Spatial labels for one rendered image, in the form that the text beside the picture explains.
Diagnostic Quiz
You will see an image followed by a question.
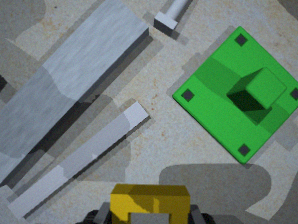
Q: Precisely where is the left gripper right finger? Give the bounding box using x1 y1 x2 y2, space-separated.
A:
188 205 216 224

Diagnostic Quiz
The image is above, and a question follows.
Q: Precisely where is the yellow square nut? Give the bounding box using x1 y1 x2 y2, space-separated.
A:
110 184 190 224

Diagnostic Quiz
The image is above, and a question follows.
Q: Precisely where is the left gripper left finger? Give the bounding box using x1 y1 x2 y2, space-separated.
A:
75 202 112 224

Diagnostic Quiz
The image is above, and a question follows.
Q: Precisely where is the green square plate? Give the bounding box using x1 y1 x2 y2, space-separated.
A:
172 26 298 165

